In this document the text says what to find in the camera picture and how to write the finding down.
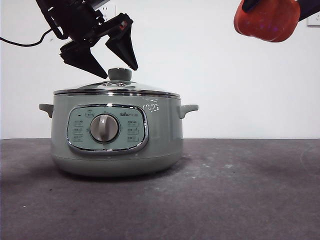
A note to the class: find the white wall socket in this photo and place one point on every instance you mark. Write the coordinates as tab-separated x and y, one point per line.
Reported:
314	22
111	12

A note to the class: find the glass lid with green knob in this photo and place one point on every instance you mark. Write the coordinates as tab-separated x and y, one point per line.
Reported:
120	74

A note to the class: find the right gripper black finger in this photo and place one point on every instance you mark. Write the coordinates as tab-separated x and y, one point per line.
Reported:
310	7
250	4

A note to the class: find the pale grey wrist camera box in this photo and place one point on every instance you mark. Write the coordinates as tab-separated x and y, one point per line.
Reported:
100	3

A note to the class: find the orange toy pumpkin green stem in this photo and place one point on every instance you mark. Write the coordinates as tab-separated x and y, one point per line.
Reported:
267	22

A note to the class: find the sage green electric cooking pot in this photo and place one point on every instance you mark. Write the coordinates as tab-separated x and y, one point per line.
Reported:
162	135

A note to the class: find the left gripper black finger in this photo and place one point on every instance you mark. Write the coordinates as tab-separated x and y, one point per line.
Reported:
123	42
80	57

